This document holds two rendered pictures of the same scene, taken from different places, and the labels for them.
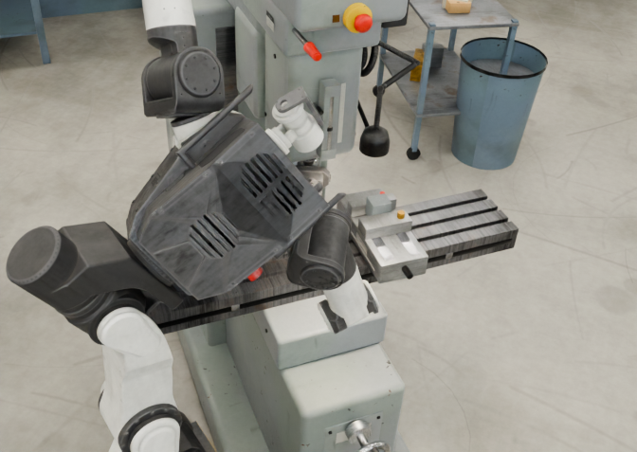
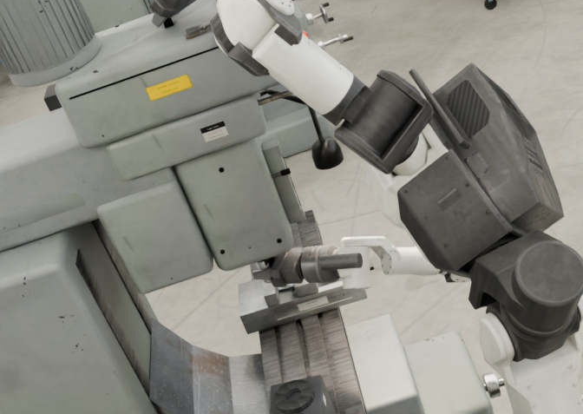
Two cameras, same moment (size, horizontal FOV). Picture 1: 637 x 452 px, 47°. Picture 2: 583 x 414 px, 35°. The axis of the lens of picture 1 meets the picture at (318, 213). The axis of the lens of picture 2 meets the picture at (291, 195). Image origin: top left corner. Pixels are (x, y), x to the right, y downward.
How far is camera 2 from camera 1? 1.78 m
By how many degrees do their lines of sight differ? 51
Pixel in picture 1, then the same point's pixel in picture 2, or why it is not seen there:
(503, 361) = not seen: hidden behind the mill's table
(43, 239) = (538, 258)
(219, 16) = (69, 249)
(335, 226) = not seen: hidden behind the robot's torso
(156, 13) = (341, 76)
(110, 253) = (534, 239)
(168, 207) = (521, 156)
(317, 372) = (434, 393)
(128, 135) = not seen: outside the picture
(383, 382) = (452, 343)
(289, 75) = (258, 161)
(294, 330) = (401, 381)
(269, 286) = (353, 382)
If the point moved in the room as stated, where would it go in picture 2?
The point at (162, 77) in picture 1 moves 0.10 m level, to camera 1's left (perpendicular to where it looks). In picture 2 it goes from (392, 113) to (380, 144)
